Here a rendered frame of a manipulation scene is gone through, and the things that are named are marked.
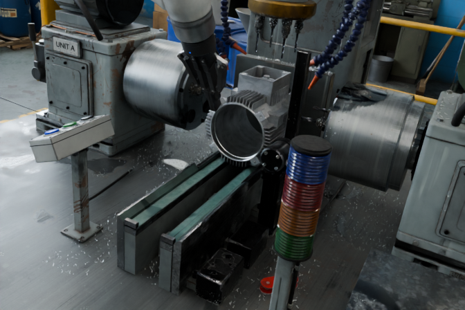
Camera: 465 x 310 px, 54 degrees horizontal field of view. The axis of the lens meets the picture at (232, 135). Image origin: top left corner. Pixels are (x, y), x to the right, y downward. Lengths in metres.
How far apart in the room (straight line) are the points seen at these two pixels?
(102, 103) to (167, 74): 0.26
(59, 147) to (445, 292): 0.79
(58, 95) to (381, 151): 1.00
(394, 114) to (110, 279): 0.72
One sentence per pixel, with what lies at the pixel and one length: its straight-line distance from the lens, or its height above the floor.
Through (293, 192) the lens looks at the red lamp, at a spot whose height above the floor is 1.15.
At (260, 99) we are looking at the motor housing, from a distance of 1.17.
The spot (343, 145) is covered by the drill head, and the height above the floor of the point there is 1.05.
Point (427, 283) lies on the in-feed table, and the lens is 0.97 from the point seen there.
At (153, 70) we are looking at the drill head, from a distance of 1.33.
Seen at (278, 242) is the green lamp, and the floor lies 1.05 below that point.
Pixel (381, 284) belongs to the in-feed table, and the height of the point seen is 0.92.
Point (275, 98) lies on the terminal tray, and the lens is 1.22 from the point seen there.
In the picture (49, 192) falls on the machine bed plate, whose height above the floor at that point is 0.80.
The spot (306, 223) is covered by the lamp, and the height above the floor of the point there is 1.10.
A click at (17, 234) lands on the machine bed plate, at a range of 1.19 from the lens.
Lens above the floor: 1.48
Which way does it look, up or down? 24 degrees down
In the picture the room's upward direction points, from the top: 6 degrees clockwise
